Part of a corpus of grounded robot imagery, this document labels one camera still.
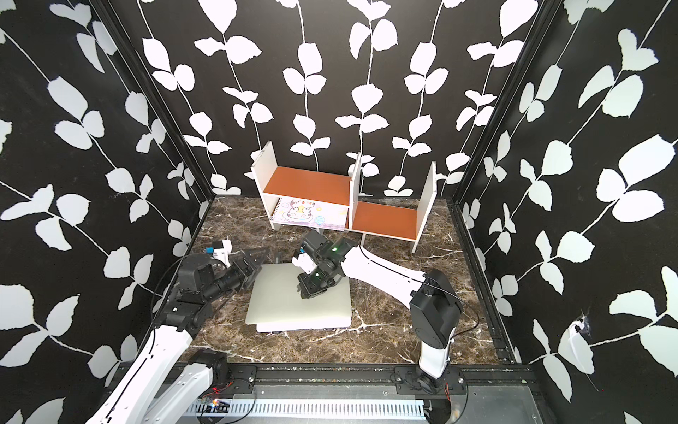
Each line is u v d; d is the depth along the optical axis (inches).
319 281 26.8
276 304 30.3
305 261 29.2
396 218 38.4
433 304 17.8
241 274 25.6
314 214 38.7
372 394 28.4
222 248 27.6
